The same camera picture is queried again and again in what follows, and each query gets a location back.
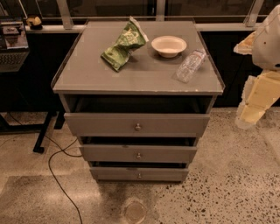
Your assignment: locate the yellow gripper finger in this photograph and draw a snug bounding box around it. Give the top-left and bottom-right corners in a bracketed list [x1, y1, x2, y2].
[234, 31, 256, 54]
[235, 70, 280, 130]

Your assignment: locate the grey bottom drawer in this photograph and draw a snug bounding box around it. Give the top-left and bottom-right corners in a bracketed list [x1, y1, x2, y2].
[90, 167, 189, 182]

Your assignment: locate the grey drawer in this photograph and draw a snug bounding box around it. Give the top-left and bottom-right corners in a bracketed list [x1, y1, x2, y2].
[65, 113, 209, 137]
[90, 167, 189, 182]
[80, 144, 196, 163]

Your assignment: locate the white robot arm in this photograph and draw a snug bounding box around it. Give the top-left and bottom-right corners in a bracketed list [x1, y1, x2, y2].
[234, 5, 280, 130]

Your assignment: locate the grey drawer cabinet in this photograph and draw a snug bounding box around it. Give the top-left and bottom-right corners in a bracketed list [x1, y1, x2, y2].
[52, 21, 224, 169]

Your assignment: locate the grey middle drawer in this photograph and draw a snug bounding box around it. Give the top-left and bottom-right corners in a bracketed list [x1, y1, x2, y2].
[80, 144, 196, 163]

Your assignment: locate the grey top drawer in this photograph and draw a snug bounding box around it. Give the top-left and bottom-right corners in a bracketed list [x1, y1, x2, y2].
[65, 113, 209, 137]

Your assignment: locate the clear plastic water bottle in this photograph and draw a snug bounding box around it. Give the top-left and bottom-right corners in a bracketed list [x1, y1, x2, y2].
[176, 49, 207, 83]

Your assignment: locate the white bowl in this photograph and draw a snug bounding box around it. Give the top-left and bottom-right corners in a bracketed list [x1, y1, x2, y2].
[151, 36, 187, 58]

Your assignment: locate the green chip bag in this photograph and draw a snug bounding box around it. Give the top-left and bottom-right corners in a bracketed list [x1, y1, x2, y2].
[101, 17, 149, 72]

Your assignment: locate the round floor drain cover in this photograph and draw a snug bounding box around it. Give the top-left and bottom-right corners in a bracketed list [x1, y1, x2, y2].
[122, 199, 147, 224]

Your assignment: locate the black floor cable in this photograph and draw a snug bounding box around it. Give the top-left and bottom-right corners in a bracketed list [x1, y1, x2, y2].
[0, 112, 84, 224]

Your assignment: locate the black desk frame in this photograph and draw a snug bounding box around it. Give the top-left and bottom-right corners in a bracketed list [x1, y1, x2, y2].
[0, 108, 67, 154]

